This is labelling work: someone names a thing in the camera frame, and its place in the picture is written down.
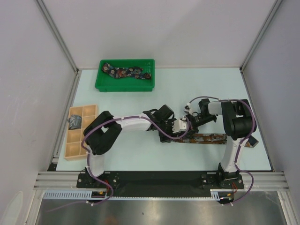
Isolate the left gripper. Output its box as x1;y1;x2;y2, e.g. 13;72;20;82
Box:
157;118;178;143

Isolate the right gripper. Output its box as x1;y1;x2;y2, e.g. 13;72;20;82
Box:
180;113;216;137

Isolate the orange grey patterned tie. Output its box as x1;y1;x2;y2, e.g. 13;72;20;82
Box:
161;132;259;148

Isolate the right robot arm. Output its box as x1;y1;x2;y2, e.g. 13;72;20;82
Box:
187;98;257;189

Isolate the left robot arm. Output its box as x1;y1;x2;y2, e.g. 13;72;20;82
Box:
82;105;180;188

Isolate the dark floral tie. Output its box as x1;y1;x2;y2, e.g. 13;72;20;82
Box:
101;63;152;80

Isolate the green plastic bin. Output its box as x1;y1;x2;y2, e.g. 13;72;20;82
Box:
95;59;155;92

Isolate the rolled grey tie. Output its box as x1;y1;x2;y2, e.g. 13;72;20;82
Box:
67;114;82;130

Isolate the wooden compartment box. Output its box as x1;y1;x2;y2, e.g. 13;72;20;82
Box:
64;105;98;161

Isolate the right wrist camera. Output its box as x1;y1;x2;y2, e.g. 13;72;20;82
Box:
184;102;194;114

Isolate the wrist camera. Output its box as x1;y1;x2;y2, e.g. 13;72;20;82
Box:
184;102;194;114
172;119;189;134

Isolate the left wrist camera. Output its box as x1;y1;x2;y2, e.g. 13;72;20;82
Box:
172;119;189;134

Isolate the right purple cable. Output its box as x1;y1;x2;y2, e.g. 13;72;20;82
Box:
187;95;255;207

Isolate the purple cable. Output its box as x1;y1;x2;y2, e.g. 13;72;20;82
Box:
82;114;190;208
187;95;255;207

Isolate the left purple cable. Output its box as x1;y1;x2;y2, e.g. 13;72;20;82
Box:
82;114;190;208

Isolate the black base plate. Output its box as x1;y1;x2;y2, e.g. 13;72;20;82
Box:
76;171;244;194

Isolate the white cable duct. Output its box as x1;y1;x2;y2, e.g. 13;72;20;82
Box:
43;189;233;202

